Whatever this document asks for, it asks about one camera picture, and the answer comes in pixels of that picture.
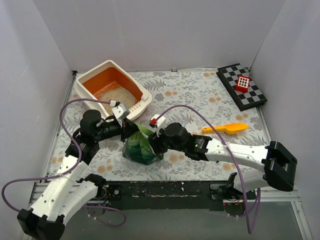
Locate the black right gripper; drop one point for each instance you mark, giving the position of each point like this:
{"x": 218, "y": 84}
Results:
{"x": 155, "y": 142}

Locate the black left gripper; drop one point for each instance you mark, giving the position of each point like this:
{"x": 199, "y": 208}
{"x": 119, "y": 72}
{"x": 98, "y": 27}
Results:
{"x": 127, "y": 129}

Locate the green cat litter bag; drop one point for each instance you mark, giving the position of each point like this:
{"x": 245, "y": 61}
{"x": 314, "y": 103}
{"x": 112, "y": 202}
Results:
{"x": 138, "y": 149}

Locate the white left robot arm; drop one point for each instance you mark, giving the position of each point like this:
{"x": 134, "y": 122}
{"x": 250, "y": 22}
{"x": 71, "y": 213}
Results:
{"x": 47, "y": 217}

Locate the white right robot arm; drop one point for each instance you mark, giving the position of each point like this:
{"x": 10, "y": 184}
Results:
{"x": 271, "y": 165}

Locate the white and orange litter box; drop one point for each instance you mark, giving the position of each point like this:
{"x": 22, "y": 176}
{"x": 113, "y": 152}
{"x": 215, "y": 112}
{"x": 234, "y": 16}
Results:
{"x": 109, "y": 74}

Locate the yellow plastic litter scoop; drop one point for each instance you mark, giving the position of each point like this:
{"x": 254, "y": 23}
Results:
{"x": 231, "y": 128}

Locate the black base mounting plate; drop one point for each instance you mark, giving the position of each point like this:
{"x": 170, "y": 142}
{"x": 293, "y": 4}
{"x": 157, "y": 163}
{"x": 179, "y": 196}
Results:
{"x": 170, "y": 195}

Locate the floral patterned table mat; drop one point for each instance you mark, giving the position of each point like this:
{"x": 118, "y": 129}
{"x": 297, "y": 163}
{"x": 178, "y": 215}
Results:
{"x": 195, "y": 99}

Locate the black and grey checkerboard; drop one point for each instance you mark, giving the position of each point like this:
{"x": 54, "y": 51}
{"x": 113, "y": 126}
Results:
{"x": 229, "y": 76}

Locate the red grid block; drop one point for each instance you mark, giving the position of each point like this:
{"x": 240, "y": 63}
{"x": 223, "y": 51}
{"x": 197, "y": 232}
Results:
{"x": 243, "y": 83}

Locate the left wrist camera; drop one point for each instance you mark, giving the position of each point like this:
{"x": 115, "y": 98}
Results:
{"x": 119, "y": 110}

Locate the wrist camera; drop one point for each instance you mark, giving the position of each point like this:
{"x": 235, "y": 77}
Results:
{"x": 119, "y": 110}
{"x": 158, "y": 122}

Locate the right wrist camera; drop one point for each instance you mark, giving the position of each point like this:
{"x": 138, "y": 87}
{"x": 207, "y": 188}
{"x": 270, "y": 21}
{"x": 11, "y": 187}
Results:
{"x": 158, "y": 122}

